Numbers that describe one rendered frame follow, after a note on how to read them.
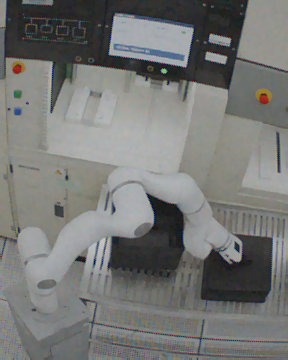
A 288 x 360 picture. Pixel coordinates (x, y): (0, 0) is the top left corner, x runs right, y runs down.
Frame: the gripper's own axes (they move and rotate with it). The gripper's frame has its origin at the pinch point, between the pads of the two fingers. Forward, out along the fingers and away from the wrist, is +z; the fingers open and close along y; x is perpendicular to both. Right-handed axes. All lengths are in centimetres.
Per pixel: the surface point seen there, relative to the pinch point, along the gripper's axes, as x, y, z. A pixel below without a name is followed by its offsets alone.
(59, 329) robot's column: 57, -39, -40
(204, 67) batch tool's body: -22, 40, -63
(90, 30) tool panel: 1, 41, -99
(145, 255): 28.5, -2.1, -26.5
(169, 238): 28.0, 13.3, -13.9
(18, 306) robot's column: 70, -33, -53
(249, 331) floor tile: 41, 5, 84
